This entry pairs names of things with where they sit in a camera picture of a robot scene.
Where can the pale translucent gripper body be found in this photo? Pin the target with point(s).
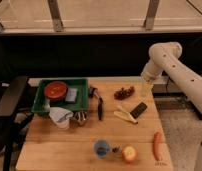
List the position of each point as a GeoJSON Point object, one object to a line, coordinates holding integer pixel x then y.
{"type": "Point", "coordinates": [146, 88]}

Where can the dark red grape bunch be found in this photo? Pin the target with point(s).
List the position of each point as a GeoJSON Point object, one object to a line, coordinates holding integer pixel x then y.
{"type": "Point", "coordinates": [124, 93]}

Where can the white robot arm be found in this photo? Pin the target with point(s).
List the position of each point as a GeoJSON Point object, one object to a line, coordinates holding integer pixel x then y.
{"type": "Point", "coordinates": [165, 57]}

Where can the black rectangular phone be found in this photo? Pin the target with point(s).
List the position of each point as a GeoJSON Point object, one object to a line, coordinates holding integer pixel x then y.
{"type": "Point", "coordinates": [138, 110]}

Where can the yellow banana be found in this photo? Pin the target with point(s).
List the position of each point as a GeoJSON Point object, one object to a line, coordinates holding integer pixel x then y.
{"type": "Point", "coordinates": [125, 115]}

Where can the orange carrot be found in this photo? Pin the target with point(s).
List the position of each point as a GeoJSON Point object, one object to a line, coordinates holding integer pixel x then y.
{"type": "Point", "coordinates": [156, 142]}

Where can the red yellow apple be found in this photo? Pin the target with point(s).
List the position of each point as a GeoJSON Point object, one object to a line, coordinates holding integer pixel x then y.
{"type": "Point", "coordinates": [129, 154]}

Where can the metal whisk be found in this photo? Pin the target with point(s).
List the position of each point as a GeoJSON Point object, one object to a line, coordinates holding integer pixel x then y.
{"type": "Point", "coordinates": [80, 117]}

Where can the grey sponge block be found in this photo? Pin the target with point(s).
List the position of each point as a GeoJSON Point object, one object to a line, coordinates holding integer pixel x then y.
{"type": "Point", "coordinates": [71, 95]}

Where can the blue cup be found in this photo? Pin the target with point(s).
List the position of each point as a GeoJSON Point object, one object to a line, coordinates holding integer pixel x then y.
{"type": "Point", "coordinates": [101, 148]}

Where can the red bowl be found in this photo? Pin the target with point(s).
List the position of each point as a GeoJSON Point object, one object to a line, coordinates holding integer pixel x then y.
{"type": "Point", "coordinates": [55, 90]}

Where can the white crumpled cloth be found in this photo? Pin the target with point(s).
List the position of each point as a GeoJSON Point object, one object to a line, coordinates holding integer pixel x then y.
{"type": "Point", "coordinates": [61, 117]}

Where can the green plastic tray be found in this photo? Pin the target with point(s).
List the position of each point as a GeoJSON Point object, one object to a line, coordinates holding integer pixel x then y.
{"type": "Point", "coordinates": [80, 104]}

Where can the black office chair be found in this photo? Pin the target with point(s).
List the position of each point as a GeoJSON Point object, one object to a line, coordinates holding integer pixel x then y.
{"type": "Point", "coordinates": [9, 108]}

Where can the black handled kitchen tool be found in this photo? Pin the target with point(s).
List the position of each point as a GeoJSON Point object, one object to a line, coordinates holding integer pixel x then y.
{"type": "Point", "coordinates": [93, 92]}

